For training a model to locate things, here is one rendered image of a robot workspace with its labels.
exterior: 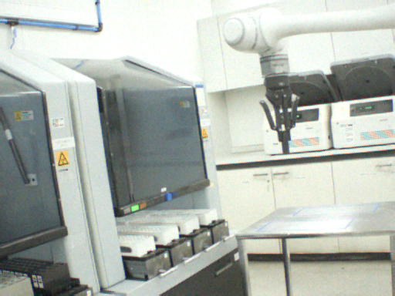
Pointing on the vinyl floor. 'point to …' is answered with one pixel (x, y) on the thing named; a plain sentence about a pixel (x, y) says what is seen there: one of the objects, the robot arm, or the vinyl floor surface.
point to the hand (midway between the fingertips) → (285, 142)
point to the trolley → (319, 230)
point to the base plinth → (321, 257)
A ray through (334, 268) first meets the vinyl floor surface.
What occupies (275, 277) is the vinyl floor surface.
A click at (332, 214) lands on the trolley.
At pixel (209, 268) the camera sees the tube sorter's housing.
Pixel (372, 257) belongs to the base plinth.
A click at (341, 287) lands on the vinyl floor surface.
